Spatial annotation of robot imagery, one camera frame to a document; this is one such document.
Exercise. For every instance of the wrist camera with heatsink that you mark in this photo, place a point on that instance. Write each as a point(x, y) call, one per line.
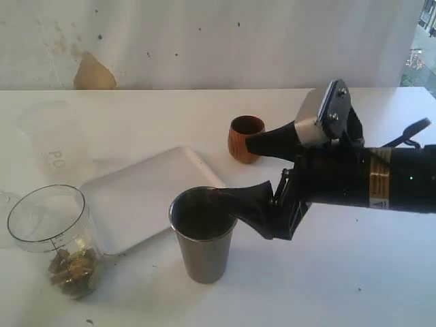
point(323, 114)

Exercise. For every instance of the stainless steel cup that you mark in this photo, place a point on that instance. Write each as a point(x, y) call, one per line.
point(204, 229)

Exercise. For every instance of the translucent plastic cup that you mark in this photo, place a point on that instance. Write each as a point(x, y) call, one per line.
point(56, 138)

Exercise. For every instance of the brown wooden cup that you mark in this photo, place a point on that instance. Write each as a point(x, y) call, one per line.
point(240, 128)

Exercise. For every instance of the clear measuring beaker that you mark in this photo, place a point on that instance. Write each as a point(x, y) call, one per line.
point(53, 217)

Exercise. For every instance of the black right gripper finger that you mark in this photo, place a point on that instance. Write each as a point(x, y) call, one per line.
point(282, 143)

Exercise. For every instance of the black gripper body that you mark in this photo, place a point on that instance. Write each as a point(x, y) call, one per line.
point(336, 172)

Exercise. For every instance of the white rectangular tray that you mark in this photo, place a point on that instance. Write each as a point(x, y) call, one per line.
point(131, 205)

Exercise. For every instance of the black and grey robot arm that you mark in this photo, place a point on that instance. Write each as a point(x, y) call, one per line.
point(399, 176)

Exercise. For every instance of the brown pellets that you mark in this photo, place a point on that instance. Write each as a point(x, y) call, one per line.
point(75, 274)

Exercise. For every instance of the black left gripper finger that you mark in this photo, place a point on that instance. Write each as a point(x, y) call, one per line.
point(248, 204)

